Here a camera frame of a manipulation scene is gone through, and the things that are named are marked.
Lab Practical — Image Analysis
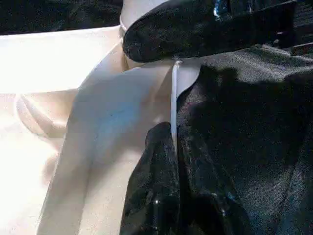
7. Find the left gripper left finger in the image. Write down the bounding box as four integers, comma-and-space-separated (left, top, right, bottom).
120, 122, 180, 235

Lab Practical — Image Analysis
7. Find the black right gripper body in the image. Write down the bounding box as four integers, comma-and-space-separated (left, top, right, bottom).
291, 0, 313, 51

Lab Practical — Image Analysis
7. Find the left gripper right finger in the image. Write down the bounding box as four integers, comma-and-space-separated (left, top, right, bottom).
176, 125, 256, 235

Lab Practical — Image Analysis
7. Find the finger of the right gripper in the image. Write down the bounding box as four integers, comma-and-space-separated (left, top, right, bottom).
122, 0, 296, 63

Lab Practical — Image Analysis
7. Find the white plastic table leg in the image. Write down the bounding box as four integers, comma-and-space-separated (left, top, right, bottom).
119, 0, 170, 33

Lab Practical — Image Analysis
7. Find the white plastic table top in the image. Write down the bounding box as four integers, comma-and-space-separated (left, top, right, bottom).
0, 25, 202, 235

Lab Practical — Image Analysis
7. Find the black mat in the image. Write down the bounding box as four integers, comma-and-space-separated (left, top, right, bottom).
0, 0, 313, 235

